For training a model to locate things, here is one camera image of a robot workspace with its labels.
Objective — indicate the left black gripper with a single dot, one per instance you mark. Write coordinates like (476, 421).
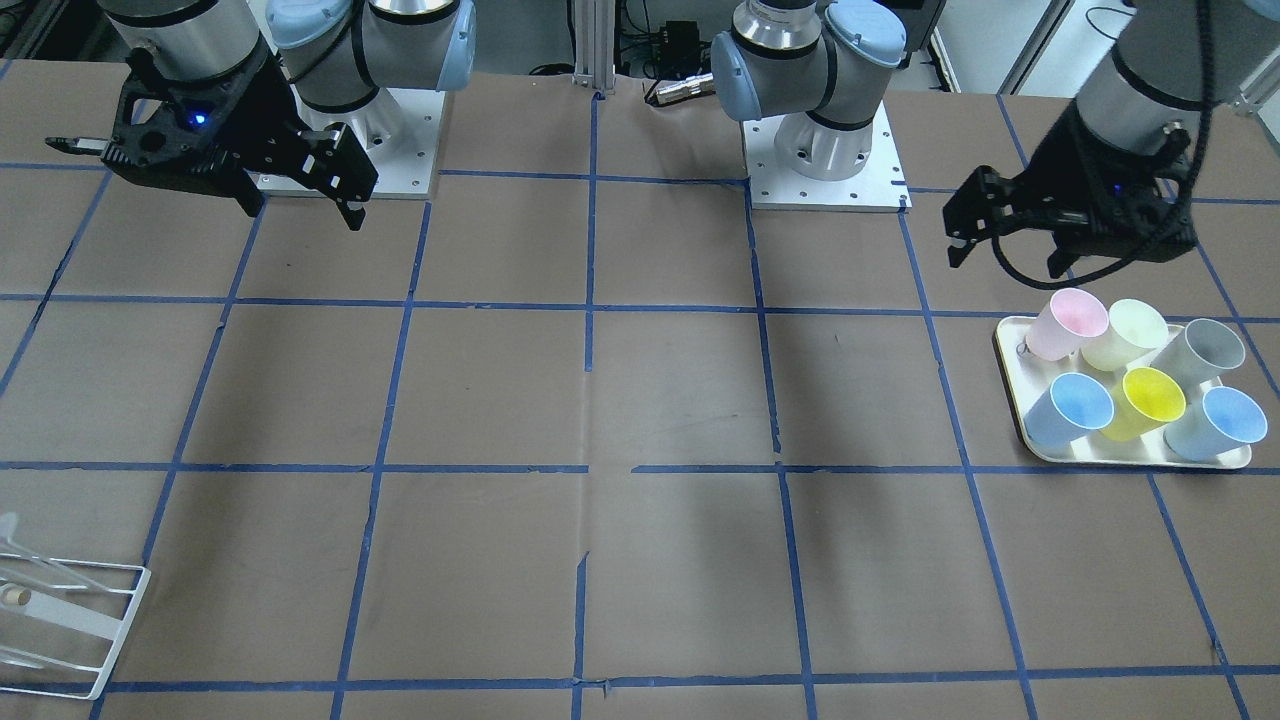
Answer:
(1062, 167)

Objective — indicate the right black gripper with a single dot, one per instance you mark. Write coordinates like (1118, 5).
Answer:
(262, 118)

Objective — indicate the yellow plastic cup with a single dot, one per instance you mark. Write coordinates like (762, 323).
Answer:
(1144, 399)

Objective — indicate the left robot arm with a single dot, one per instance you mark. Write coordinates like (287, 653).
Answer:
(1174, 60)

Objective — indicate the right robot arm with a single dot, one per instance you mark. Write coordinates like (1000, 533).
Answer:
(335, 55)

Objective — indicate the pink plastic cup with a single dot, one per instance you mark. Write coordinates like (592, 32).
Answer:
(1070, 319)

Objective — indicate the cream plastic cup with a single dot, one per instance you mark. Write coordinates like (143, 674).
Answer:
(1134, 329)

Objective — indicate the blue cup near pink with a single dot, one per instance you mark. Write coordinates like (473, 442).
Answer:
(1073, 405)

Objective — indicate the grey plastic cup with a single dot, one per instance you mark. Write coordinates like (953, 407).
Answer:
(1203, 350)

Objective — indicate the blue cup near grey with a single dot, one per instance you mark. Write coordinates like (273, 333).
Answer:
(1222, 420)

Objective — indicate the white wire cup rack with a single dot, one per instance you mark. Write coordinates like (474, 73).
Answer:
(65, 621)

